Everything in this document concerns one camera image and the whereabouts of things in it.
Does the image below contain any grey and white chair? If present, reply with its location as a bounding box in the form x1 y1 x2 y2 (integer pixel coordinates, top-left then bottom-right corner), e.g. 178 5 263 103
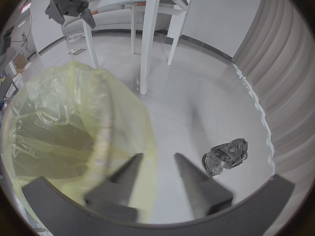
82 0 197 95

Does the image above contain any crumpled black plastic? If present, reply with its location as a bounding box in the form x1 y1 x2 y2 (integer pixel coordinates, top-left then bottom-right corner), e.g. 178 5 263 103
202 138 248 178

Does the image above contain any yellow plastic bag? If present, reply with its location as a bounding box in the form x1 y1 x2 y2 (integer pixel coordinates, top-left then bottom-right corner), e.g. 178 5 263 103
2 60 158 225

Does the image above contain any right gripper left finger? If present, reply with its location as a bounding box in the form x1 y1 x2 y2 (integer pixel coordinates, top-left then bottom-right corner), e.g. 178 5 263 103
84 153 145 221

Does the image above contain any orange pillow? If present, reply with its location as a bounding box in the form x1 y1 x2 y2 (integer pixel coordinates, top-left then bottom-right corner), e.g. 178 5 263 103
91 2 146 15

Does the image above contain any white trash bin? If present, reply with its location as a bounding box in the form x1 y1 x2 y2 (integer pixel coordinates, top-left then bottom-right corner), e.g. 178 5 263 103
4 68 155 189

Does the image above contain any white curtain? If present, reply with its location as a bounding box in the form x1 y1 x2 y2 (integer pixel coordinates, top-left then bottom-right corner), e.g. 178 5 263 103
232 0 315 179

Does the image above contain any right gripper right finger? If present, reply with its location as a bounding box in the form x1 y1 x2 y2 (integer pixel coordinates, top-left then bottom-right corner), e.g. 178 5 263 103
174 153 233 217

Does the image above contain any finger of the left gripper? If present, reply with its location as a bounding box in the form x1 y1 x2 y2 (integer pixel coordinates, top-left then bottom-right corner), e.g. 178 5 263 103
80 8 96 30

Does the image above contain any white sofa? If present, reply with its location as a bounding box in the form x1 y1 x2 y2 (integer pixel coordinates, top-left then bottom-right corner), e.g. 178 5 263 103
61 1 181 37

